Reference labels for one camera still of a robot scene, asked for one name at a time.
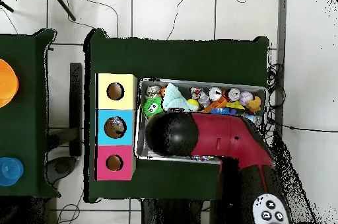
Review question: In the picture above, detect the crushed clear bottle blue label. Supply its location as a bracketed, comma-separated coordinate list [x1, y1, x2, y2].
[110, 116, 127, 130]

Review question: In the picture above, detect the long clear bottle blue label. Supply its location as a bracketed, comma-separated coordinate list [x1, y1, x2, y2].
[242, 113, 263, 128]

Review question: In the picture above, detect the wooden box with three holes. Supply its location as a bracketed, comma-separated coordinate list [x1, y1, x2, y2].
[94, 72, 138, 182]

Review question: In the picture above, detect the mint green cloth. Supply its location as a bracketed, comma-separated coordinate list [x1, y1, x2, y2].
[162, 83, 191, 112]

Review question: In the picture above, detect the green spiky toy with eyes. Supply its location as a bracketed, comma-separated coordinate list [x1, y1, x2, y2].
[143, 96, 164, 118]

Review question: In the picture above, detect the yellow ball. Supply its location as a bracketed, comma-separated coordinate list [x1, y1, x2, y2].
[187, 98, 200, 112]

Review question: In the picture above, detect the orange plastic tray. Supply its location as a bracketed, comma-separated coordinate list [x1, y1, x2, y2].
[201, 96, 228, 114]

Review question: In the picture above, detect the blue spiky toy with eyes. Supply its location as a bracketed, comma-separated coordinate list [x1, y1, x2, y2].
[209, 107, 231, 115]

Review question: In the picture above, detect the dark green table cloth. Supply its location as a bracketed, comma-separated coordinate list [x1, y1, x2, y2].
[83, 28, 270, 206]

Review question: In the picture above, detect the white baseball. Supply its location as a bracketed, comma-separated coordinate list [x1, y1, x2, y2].
[239, 91, 254, 106]

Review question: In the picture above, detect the black upright panel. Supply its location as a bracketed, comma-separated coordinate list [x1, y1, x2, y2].
[69, 62, 83, 157]

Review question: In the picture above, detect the grey floor strip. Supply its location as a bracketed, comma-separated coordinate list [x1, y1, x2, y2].
[271, 0, 288, 224]

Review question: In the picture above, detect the dark green side-table cloth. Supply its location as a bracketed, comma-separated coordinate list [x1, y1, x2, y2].
[0, 28, 62, 199]

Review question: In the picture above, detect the black tripod leg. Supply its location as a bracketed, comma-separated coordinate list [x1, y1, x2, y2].
[48, 0, 77, 22]
[0, 0, 15, 13]

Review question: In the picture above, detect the orange plastic bowl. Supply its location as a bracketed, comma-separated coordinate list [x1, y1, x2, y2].
[0, 58, 20, 108]

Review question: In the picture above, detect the blue plastic cup stack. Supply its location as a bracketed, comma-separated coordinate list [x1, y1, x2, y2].
[0, 157, 24, 187]

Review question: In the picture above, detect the silver wire mesh bin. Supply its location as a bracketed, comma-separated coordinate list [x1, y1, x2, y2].
[135, 77, 269, 167]

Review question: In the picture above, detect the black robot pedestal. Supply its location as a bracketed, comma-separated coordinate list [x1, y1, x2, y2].
[141, 198, 220, 224]

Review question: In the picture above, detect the black cable bundle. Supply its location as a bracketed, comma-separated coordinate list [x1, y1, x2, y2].
[265, 62, 287, 135]

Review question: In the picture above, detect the thin black floor cable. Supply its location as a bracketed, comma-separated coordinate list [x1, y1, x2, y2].
[266, 119, 338, 133]

